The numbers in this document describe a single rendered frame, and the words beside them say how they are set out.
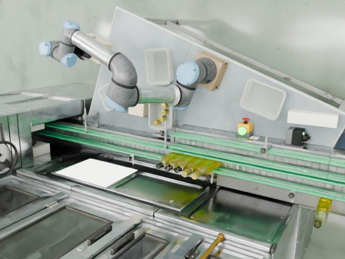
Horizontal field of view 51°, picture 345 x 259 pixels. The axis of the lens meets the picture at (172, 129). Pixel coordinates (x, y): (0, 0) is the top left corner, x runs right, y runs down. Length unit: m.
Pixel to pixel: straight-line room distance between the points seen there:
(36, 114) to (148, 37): 0.88
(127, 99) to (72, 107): 1.09
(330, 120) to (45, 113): 1.75
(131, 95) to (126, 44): 0.86
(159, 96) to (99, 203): 0.64
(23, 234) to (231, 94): 1.31
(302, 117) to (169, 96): 0.70
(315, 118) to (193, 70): 0.67
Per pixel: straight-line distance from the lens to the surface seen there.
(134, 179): 2.14
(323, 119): 1.96
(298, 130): 1.98
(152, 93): 1.77
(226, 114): 2.15
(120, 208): 1.87
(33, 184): 2.28
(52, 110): 2.57
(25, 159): 2.50
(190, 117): 2.26
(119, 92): 1.63
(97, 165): 2.37
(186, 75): 1.88
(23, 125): 2.44
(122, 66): 1.61
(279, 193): 2.04
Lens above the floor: 2.71
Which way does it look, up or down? 57 degrees down
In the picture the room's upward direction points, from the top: 113 degrees counter-clockwise
